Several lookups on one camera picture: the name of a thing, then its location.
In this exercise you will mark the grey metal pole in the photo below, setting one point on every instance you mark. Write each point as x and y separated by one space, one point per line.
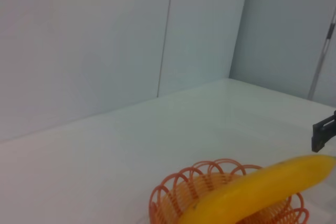
319 69

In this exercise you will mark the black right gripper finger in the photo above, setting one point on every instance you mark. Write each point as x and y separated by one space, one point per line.
324 132

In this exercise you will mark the yellow banana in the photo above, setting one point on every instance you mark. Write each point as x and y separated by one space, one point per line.
257 190

